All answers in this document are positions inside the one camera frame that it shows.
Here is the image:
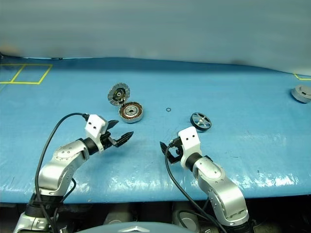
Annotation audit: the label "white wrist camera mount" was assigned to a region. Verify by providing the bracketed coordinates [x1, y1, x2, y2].
[85, 114, 109, 154]
[177, 126, 203, 170]

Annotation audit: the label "black round part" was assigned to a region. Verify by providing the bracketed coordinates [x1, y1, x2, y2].
[190, 112, 212, 133]

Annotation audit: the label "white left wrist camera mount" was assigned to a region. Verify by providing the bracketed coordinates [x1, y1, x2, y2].
[85, 114, 109, 154]

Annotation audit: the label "dark grey rounded shape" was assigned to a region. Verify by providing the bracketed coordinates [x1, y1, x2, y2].
[103, 203, 139, 226]
[172, 201, 202, 231]

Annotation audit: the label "grey robot torso with emblem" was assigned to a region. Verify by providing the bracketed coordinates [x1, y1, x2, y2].
[86, 220, 188, 233]

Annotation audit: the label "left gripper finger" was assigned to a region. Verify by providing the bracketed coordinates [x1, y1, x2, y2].
[106, 119, 120, 131]
[114, 131, 135, 149]

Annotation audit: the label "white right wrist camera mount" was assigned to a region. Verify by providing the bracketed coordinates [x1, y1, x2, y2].
[177, 126, 203, 170]

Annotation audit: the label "blue plastic table cover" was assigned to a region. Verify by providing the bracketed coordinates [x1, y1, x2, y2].
[0, 56, 311, 204]

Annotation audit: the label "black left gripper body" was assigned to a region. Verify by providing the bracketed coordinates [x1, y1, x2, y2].
[100, 130, 120, 151]

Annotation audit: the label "grey round cap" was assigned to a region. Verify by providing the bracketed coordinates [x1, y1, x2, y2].
[291, 84, 311, 104]

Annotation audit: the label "silver motor stator copper windings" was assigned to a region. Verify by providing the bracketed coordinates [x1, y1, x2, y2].
[118, 101, 144, 124]

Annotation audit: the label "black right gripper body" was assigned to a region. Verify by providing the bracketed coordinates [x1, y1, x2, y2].
[168, 136, 184, 164]

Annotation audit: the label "motor rotor silver disc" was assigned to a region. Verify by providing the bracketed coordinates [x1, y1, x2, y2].
[107, 82, 131, 106]

